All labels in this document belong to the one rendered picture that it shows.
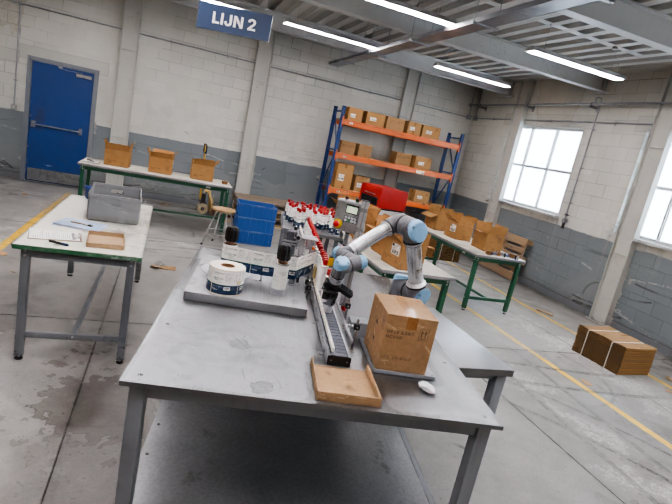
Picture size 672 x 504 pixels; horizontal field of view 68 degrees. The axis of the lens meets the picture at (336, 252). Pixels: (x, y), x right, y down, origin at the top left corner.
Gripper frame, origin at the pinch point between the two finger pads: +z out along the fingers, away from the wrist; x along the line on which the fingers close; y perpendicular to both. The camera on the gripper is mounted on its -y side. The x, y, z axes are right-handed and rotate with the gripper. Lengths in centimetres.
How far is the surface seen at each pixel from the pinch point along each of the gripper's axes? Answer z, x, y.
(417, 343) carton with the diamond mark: -32, 43, -33
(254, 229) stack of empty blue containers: 311, -404, 48
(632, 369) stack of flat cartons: 174, -128, -382
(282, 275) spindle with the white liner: 3.7, -20.3, 27.6
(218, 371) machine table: -26, 66, 52
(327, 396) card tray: -34, 76, 9
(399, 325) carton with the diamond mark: -39, 39, -22
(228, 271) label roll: -5, -8, 57
